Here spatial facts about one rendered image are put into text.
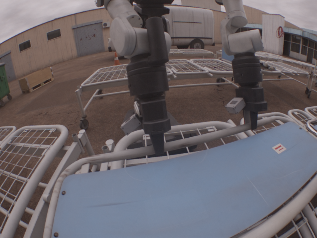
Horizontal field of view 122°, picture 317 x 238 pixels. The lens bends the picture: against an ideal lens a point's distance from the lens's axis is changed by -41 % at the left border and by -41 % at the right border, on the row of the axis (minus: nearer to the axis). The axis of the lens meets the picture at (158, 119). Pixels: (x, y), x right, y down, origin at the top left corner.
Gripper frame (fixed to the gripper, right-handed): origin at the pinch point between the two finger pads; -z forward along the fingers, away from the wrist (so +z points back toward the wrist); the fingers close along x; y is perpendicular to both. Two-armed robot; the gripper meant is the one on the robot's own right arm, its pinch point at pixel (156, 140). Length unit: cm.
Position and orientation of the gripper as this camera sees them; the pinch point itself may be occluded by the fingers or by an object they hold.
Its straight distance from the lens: 35.1
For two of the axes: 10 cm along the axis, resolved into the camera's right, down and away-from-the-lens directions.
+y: 9.7, -1.7, 1.5
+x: 1.8, 1.5, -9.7
